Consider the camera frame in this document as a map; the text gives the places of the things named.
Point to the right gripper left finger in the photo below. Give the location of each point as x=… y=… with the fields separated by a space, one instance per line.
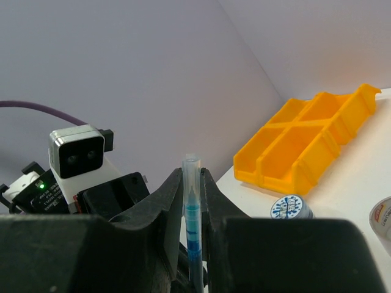
x=135 y=251

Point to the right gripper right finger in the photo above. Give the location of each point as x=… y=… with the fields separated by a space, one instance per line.
x=245 y=254

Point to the clear tape roll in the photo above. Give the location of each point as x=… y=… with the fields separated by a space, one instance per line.
x=379 y=220

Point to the yellow four-compartment plastic bin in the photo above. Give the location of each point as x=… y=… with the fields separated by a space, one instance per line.
x=290 y=153

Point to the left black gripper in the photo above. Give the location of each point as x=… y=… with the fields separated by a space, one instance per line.
x=113 y=197

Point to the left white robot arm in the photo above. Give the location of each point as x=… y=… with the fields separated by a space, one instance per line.
x=37 y=192

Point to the blue pen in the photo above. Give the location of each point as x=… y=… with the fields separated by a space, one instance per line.
x=193 y=220

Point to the blue-lidded round jar near bin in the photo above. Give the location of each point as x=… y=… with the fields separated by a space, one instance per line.
x=291 y=207

